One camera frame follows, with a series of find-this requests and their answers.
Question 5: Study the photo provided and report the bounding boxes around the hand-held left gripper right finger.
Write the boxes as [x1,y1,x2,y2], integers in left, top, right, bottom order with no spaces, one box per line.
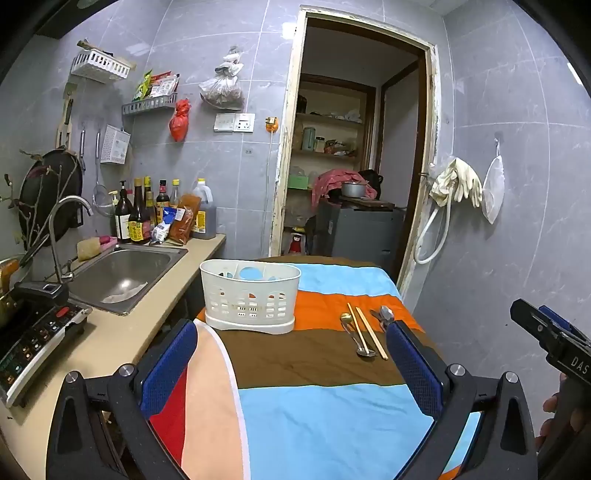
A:
[385,320,541,480]

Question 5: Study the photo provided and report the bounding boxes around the brass kettle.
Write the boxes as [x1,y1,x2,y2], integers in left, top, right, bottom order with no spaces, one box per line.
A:
[0,258,21,324]

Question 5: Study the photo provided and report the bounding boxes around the red seasoning packets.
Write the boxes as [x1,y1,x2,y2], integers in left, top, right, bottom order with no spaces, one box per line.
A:
[148,71,180,99]

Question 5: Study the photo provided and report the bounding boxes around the dark pump bottle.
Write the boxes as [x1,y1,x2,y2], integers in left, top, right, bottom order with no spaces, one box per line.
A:
[114,180,134,244]

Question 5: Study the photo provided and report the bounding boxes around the gold spoon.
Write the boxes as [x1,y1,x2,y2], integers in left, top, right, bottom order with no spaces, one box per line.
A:
[340,312,365,352]

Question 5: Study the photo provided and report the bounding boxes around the yellow sponge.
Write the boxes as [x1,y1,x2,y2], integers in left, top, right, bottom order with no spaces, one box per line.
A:
[76,237,103,261]

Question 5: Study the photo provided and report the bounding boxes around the metal faucet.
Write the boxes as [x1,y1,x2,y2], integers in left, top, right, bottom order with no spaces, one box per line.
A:
[47,195,94,283]

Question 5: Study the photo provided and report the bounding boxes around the cream rubber gloves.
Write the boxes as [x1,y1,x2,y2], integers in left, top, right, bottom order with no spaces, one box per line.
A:
[428,157,483,208]

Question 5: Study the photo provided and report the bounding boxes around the large soy sauce bottle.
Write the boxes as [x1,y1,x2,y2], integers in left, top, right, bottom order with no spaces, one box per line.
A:
[128,178,153,245]

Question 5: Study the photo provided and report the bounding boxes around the grey cabinet with pot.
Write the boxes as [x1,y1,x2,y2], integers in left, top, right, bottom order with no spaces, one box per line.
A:
[316,198,407,278]

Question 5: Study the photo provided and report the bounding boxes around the red plastic bag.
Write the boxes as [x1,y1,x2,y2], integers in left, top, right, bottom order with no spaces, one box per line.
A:
[169,98,191,142]

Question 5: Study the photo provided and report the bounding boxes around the wooden chopstick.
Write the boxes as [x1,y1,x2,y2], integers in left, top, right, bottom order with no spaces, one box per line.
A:
[346,302,369,357]
[355,306,389,360]

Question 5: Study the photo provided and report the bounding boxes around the amber bottle yellow cap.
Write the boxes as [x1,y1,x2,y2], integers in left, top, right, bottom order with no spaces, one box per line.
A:
[143,175,158,232]

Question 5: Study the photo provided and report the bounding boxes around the yellow green packet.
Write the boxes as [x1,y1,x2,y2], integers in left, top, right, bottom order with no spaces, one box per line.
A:
[133,69,153,102]

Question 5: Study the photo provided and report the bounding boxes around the clear bag of dried goods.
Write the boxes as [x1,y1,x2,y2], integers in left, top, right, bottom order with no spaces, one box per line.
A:
[199,46,245,112]

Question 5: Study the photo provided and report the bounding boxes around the bare plant branches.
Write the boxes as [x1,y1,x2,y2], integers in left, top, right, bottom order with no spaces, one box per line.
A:
[0,148,63,259]

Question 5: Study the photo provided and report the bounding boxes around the black induction cooker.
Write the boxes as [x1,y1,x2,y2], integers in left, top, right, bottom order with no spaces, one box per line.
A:
[0,281,93,409]

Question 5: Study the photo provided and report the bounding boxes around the steel sink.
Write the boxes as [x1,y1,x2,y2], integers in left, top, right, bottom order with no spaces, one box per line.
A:
[67,244,189,317]

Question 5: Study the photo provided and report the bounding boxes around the wire strainer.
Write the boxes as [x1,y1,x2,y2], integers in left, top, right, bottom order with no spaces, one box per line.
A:
[92,130,116,217]

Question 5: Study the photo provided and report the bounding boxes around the black range hood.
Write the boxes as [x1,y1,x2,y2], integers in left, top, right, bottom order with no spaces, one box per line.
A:
[34,0,116,40]

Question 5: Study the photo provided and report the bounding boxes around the large dark liquid jug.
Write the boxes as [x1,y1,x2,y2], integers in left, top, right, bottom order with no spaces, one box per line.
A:
[191,178,218,241]

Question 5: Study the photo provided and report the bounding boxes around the dark bottle red label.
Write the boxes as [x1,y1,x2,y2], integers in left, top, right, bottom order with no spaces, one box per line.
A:
[156,180,171,224]

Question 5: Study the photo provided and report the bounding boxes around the white power cable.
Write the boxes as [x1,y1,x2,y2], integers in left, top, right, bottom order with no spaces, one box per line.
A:
[263,129,278,257]

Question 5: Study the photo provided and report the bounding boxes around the worn wooden door frame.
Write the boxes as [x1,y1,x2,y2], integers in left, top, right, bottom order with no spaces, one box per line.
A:
[269,4,439,301]

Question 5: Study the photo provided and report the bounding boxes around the white wall basket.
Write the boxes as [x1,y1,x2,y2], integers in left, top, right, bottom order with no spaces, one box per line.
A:
[70,48,131,85]

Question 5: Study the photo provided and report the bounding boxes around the beige kitchen counter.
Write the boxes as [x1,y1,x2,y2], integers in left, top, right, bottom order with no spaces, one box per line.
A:
[0,233,227,480]

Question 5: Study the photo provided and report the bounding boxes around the pink cloth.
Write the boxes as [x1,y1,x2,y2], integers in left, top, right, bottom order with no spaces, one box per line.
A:
[311,168,370,208]

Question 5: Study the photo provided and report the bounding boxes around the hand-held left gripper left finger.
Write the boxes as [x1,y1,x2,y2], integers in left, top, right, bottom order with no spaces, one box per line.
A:
[46,318,199,480]

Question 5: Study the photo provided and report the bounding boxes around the wooden shelf unit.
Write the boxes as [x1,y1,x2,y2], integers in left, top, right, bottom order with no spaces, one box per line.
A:
[288,74,377,232]

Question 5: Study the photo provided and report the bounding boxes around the black wok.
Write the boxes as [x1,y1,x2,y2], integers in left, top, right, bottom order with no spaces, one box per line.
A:
[17,148,85,232]

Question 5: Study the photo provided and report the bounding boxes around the orange chili powder bag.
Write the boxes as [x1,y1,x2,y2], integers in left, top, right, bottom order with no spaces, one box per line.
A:
[167,194,202,245]

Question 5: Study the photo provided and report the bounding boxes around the grey wall rack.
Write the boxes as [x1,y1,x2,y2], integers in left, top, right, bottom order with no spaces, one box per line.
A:
[122,92,178,116]

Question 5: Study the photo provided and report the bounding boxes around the white hose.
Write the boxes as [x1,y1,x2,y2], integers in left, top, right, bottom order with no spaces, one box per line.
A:
[413,198,453,265]

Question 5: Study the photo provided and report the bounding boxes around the blue white packet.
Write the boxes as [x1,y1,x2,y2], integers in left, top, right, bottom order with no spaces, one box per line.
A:
[151,206,178,244]

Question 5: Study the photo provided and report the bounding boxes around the person's right hand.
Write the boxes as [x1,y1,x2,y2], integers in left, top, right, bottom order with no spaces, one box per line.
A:
[534,392,588,452]

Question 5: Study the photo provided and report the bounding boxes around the white plastic utensil basket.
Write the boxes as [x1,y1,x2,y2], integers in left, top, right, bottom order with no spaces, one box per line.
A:
[199,259,302,334]

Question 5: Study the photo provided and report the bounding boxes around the white perforated wall box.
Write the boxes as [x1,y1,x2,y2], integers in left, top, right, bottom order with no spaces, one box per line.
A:
[100,124,132,165]

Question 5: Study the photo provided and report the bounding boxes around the striped colourful table cloth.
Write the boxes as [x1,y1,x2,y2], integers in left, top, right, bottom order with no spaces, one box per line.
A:
[148,256,485,480]

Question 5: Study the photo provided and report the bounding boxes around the hanging wooden cutting board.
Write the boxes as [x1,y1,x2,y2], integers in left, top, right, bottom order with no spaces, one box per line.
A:
[55,83,79,151]

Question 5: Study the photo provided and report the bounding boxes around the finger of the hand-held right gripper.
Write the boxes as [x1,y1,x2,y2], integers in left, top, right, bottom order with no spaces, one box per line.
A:
[538,305,591,344]
[510,298,568,355]

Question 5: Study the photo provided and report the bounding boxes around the silver spoon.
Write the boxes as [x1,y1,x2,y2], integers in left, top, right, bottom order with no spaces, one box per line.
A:
[351,332,377,357]

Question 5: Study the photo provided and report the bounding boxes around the white mesh bag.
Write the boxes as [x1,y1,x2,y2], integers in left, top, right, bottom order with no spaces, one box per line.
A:
[482,154,505,225]

